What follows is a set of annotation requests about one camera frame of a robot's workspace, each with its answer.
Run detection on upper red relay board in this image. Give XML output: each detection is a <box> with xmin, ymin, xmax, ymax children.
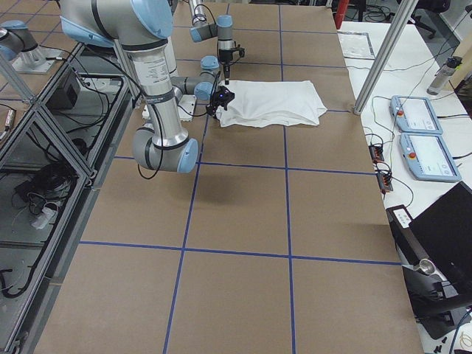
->
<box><xmin>369</xmin><ymin>145</ymin><xmax>385</xmax><ymax>163</ymax></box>

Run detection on white printed long-sleeve shirt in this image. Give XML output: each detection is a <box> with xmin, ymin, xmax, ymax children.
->
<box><xmin>216</xmin><ymin>80</ymin><xmax>327</xmax><ymax>128</ymax></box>

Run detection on lower red relay board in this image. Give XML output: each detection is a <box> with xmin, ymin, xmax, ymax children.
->
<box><xmin>376</xmin><ymin>170</ymin><xmax>393</xmax><ymax>194</ymax></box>

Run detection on upper blue teach pendant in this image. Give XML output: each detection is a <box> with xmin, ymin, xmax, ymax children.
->
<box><xmin>390</xmin><ymin>95</ymin><xmax>443</xmax><ymax>135</ymax></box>

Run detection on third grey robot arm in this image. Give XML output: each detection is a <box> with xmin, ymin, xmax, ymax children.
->
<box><xmin>1</xmin><ymin>20</ymin><xmax>54</xmax><ymax>74</ymax></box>

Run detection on red relay board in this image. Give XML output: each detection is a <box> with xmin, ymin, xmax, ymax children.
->
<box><xmin>369</xmin><ymin>145</ymin><xmax>385</xmax><ymax>163</ymax></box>
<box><xmin>376</xmin><ymin>170</ymin><xmax>393</xmax><ymax>194</ymax></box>

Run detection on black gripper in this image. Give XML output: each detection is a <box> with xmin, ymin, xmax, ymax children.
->
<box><xmin>218</xmin><ymin>41</ymin><xmax>246</xmax><ymax>85</ymax></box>
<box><xmin>206</xmin><ymin>86</ymin><xmax>235</xmax><ymax>117</ymax></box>

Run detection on blue teach pendant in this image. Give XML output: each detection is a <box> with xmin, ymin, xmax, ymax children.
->
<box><xmin>399</xmin><ymin>133</ymin><xmax>462</xmax><ymax>182</ymax></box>
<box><xmin>390</xmin><ymin>95</ymin><xmax>443</xmax><ymax>135</ymax></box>

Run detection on clear plastic document sleeve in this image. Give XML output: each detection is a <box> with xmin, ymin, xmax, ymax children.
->
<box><xmin>338</xmin><ymin>31</ymin><xmax>375</xmax><ymax>60</ymax></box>

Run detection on aluminium frame post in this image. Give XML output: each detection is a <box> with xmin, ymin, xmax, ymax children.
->
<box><xmin>353</xmin><ymin>0</ymin><xmax>418</xmax><ymax>115</ymax></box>

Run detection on aluminium side frame rack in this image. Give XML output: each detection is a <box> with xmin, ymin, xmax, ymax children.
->
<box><xmin>1</xmin><ymin>45</ymin><xmax>134</xmax><ymax>353</ymax></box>

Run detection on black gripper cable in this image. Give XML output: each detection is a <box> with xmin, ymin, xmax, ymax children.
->
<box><xmin>73</xmin><ymin>69</ymin><xmax>222</xmax><ymax>181</ymax></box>

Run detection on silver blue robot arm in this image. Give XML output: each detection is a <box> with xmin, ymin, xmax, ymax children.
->
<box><xmin>188</xmin><ymin>1</ymin><xmax>246</xmax><ymax>85</ymax></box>
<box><xmin>60</xmin><ymin>1</ymin><xmax>245</xmax><ymax>173</ymax></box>

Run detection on lower blue teach pendant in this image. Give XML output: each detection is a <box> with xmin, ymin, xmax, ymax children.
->
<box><xmin>399</xmin><ymin>133</ymin><xmax>462</xmax><ymax>182</ymax></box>

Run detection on grey water bottle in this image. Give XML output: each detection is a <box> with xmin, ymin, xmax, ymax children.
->
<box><xmin>426</xmin><ymin>56</ymin><xmax>462</xmax><ymax>95</ymax></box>

